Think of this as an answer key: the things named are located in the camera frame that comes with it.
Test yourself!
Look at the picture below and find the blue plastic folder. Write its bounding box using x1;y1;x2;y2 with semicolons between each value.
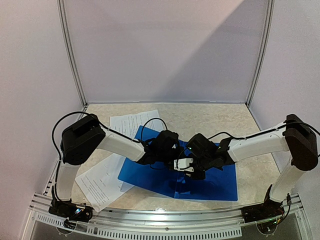
117;125;239;202

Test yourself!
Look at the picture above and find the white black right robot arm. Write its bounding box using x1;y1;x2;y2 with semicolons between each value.
175;114;320;218

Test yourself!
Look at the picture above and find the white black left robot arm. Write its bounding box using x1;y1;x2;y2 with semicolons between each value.
51;113;182;217

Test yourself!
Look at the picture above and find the far white printed paper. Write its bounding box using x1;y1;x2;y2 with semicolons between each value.
109;109;160;138

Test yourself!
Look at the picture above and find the white printed paper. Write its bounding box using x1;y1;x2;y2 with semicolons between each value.
109;109;160;138
75;153;133;213

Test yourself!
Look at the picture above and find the near white printed paper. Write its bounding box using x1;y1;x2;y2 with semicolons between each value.
75;153;133;213

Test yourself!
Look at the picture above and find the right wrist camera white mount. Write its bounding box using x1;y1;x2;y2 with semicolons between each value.
168;158;195;173

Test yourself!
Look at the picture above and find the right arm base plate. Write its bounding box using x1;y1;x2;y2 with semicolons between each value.
240;199;292;225

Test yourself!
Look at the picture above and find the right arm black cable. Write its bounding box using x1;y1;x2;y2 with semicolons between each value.
178;121;320;163

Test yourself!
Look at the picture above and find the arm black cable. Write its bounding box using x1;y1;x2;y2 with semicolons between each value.
50;111;168;156
178;121;320;163

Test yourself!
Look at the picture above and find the aluminium front rail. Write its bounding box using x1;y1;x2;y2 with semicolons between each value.
22;193;313;240

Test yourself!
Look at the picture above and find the right aluminium frame post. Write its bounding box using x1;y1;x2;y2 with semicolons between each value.
245;0;275;108

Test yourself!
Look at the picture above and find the aluminium frame post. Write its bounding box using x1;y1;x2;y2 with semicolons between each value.
57;0;88;108
245;0;275;108

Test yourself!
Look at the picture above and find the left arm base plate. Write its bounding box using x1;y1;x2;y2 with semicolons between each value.
48;200;94;223

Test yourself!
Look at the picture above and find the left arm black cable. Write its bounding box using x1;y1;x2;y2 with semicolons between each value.
50;111;168;156

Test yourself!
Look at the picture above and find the left aluminium frame post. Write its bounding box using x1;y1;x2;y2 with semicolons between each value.
57;0;88;108

